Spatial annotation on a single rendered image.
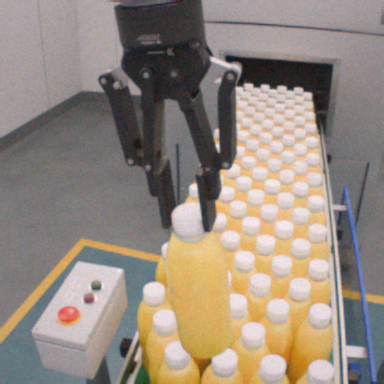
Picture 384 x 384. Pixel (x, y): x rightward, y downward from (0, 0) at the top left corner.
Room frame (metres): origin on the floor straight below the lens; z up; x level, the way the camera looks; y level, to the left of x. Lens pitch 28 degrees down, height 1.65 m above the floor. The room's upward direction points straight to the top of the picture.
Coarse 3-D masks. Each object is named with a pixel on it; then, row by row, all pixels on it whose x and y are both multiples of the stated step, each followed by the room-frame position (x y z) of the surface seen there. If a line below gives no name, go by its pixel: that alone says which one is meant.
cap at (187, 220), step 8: (176, 208) 0.41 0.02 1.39; (184, 208) 0.41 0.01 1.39; (192, 208) 0.41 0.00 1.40; (176, 216) 0.40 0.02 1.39; (184, 216) 0.39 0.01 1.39; (192, 216) 0.39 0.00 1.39; (200, 216) 0.39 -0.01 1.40; (176, 224) 0.39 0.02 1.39; (184, 224) 0.38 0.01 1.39; (192, 224) 0.38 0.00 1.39; (200, 224) 0.39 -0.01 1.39; (176, 232) 0.39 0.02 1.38; (184, 232) 0.38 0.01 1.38; (192, 232) 0.38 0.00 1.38; (200, 232) 0.39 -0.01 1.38
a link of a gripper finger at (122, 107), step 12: (108, 84) 0.40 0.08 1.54; (108, 96) 0.40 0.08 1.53; (120, 96) 0.40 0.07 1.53; (120, 108) 0.39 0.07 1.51; (132, 108) 0.41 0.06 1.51; (120, 120) 0.40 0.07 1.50; (132, 120) 0.41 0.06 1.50; (120, 132) 0.40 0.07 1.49; (132, 132) 0.40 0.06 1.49; (132, 144) 0.40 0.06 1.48; (132, 156) 0.40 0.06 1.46
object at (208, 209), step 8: (200, 168) 0.39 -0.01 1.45; (200, 176) 0.38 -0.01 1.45; (200, 184) 0.38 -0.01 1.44; (200, 192) 0.38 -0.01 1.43; (200, 200) 0.38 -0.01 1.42; (208, 200) 0.38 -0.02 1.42; (200, 208) 0.38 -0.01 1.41; (208, 208) 0.38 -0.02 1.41; (208, 216) 0.38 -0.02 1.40; (216, 216) 0.40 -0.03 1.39; (208, 224) 0.38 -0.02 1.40; (208, 232) 0.38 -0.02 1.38
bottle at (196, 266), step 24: (192, 240) 0.38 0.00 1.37; (216, 240) 0.40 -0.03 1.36; (168, 264) 0.39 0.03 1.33; (192, 264) 0.37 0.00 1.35; (216, 264) 0.38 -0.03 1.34; (192, 288) 0.37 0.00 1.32; (216, 288) 0.38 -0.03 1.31; (192, 312) 0.37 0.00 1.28; (216, 312) 0.37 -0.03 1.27; (192, 336) 0.37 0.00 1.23; (216, 336) 0.38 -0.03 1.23
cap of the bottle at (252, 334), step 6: (246, 324) 0.50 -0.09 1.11; (252, 324) 0.50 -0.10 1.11; (258, 324) 0.50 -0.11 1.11; (246, 330) 0.49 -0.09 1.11; (252, 330) 0.49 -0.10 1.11; (258, 330) 0.49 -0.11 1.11; (264, 330) 0.49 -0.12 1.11; (246, 336) 0.48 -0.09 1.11; (252, 336) 0.48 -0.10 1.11; (258, 336) 0.48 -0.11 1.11; (264, 336) 0.48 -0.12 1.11; (246, 342) 0.48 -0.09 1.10; (252, 342) 0.47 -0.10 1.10; (258, 342) 0.47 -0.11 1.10
